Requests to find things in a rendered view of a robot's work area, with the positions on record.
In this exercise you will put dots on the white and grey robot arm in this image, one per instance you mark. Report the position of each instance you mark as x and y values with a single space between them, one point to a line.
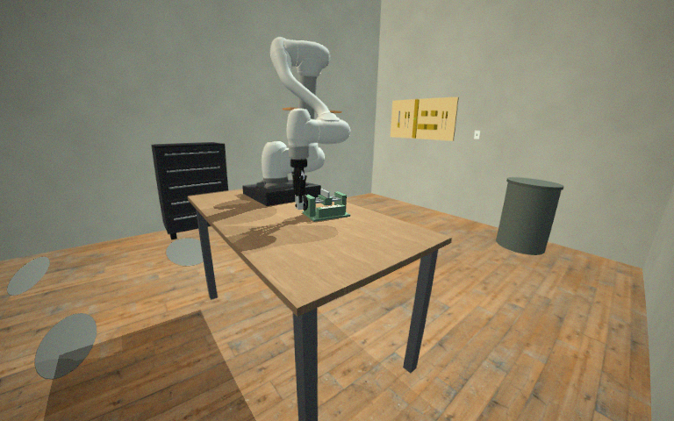
303 131

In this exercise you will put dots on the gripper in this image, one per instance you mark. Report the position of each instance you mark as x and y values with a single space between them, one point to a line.
299 189

